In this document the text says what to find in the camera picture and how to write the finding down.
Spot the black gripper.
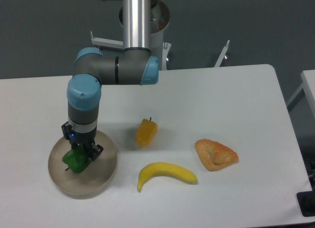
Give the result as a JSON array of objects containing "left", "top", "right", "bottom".
[{"left": 61, "top": 122, "right": 104, "bottom": 162}]

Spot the green toy pepper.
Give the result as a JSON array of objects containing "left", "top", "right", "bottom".
[{"left": 62, "top": 145, "right": 91, "bottom": 174}]

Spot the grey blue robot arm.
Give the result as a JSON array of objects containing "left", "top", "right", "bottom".
[{"left": 62, "top": 0, "right": 159, "bottom": 162}]

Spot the beige round plate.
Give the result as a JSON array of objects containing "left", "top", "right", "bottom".
[{"left": 48, "top": 130, "right": 117, "bottom": 199}]

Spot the yellow toy pepper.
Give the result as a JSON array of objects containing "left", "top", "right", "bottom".
[{"left": 135, "top": 117, "right": 158, "bottom": 147}]

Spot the yellow toy banana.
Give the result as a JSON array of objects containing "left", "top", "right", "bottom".
[{"left": 136, "top": 162, "right": 198, "bottom": 192}]

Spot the orange toy pastry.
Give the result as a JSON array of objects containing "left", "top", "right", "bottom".
[{"left": 194, "top": 139, "right": 239, "bottom": 171}]

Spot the black device at table edge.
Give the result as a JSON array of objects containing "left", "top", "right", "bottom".
[{"left": 296, "top": 191, "right": 315, "bottom": 217}]

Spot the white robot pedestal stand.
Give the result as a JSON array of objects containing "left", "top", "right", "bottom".
[{"left": 89, "top": 0, "right": 231, "bottom": 75}]

